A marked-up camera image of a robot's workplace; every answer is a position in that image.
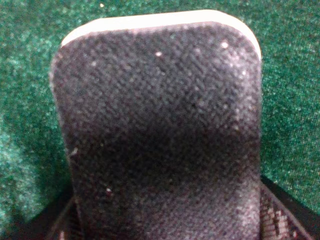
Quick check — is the green felt table cover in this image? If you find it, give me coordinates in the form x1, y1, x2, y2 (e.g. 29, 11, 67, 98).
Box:
0, 0, 320, 233

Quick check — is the black white board eraser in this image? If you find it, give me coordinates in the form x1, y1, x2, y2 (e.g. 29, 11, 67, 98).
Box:
49, 9, 261, 240

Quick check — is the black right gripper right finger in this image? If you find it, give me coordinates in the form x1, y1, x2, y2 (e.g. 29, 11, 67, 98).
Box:
260, 176, 320, 240

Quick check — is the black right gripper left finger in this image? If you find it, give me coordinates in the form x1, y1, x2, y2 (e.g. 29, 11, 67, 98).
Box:
14, 192, 82, 240

